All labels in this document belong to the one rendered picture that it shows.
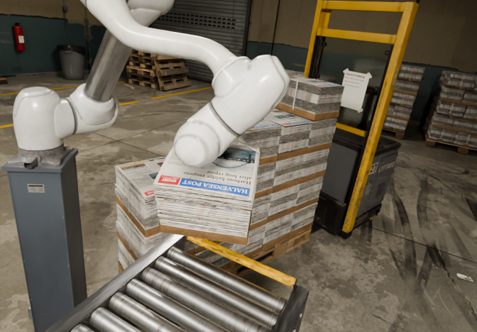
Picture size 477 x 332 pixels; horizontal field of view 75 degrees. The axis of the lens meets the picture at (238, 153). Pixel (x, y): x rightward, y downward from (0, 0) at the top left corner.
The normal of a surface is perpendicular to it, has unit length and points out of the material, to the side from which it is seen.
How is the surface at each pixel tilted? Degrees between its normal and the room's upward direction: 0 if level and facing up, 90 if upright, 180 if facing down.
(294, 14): 90
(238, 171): 18
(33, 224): 90
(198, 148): 84
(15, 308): 0
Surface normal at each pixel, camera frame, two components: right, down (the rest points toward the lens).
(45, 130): 0.64, 0.36
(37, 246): 0.16, 0.38
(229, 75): -0.42, -0.13
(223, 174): 0.06, -0.76
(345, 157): -0.76, 0.16
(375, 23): -0.46, 0.28
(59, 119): 0.82, 0.20
